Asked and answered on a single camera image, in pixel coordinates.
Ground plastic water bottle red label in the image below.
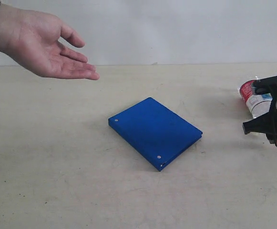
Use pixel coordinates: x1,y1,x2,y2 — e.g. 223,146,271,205
237,80,277,146

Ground blue ring binder notebook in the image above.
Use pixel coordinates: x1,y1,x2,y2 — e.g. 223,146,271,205
108,97,203,171

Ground person's open hand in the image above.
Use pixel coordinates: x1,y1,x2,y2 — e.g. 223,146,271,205
0,4,99,80

